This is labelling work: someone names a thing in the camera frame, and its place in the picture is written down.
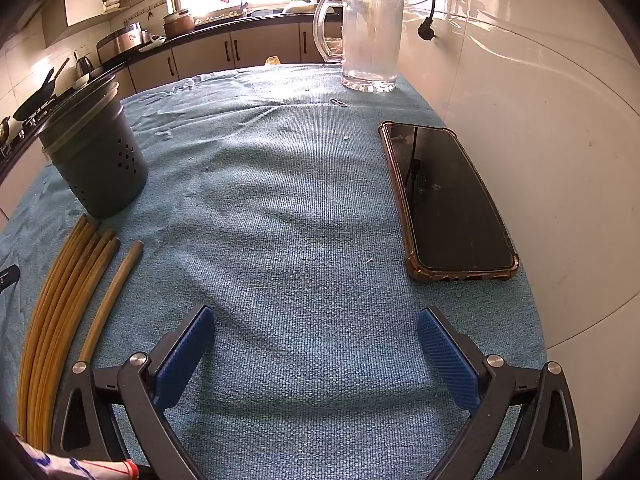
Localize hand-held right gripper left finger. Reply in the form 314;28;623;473
50;304;216;480

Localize dark grey utensil holder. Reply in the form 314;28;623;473
37;81;150;219

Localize beige cabinets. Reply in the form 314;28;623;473
40;0;138;47
0;21;346;221

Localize beige lower cabinets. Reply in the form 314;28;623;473
0;21;346;221

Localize blue table cloth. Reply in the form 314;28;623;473
0;62;548;480

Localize beige upper cabinets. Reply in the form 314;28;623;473
40;0;138;47

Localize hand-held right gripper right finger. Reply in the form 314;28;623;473
416;306;583;480

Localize smartphone in brown case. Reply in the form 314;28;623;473
378;120;520;283

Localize brown clay pot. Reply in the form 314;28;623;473
161;8;196;39

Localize stainless steel kitchen appliance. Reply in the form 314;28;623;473
96;22;151;57

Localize black kitchen countertop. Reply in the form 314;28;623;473
0;9;346;181

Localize person's patterned clothing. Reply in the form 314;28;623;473
14;432;140;480

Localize black wok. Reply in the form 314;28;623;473
12;56;71;122

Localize clear glass mug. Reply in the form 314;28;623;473
312;0;405;93

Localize black plug with cable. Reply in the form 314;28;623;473
417;0;447;41

